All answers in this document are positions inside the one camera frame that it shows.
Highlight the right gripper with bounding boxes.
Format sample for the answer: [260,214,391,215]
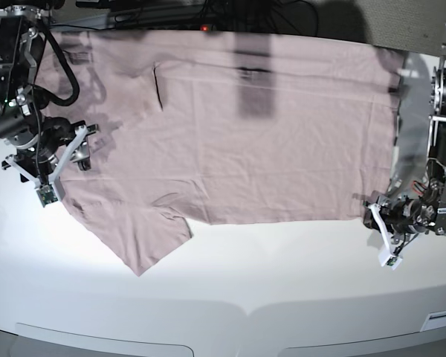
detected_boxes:
[1,118,99,184]

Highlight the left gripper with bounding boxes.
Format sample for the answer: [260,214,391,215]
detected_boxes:
[363,191,424,256]

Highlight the pink T-shirt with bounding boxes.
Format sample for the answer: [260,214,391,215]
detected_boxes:
[45,30,404,275]

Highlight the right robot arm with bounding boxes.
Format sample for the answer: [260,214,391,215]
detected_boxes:
[0,1,98,187]

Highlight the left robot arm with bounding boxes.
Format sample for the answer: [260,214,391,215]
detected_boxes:
[363,25,446,268]

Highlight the white label plate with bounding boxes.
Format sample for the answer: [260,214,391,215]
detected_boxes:
[420,311,446,332]

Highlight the black power strip red light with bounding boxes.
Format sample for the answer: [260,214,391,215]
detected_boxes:
[114,20,253,33]

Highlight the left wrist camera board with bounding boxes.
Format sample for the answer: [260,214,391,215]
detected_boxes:
[378,249,403,271]

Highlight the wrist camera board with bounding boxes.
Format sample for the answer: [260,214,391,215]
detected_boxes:
[36,184,59,207]
[378,249,403,271]

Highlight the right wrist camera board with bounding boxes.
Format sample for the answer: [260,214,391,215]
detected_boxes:
[36,184,59,207]

